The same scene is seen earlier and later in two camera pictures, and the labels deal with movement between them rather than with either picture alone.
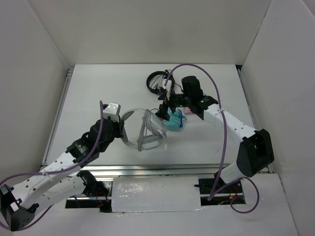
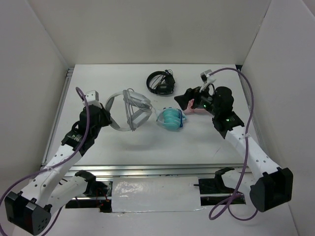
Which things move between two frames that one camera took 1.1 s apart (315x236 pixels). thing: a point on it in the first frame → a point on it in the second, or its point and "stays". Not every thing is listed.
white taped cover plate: (131, 194) stays
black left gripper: (119, 126) → (106, 114)
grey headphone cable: (147, 112) → (128, 101)
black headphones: (167, 73) stays
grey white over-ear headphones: (152, 130) → (138, 109)
